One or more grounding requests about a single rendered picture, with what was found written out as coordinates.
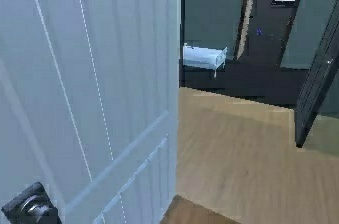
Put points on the white bed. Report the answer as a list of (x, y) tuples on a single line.
[(203, 56)]

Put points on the white panelled room door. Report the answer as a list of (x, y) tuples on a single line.
[(77, 100)]

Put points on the black room door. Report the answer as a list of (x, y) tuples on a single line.
[(323, 70)]

